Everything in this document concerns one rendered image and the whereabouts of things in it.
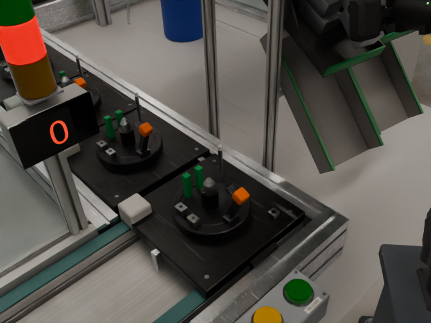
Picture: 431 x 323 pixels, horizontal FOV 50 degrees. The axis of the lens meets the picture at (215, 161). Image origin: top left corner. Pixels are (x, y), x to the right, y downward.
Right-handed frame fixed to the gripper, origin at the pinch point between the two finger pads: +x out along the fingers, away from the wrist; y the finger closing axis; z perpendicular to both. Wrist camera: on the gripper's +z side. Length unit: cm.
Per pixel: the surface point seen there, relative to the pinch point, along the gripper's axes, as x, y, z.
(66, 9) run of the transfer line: 130, 22, -2
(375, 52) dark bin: 3.1, -3.2, -8.0
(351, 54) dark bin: 5.5, -0.2, -8.0
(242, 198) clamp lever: 0.8, 26.6, -24.4
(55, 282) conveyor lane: 15, 56, -36
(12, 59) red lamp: 7, 52, 2
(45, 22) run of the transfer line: 128, 31, -5
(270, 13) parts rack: 11.5, 11.7, 0.5
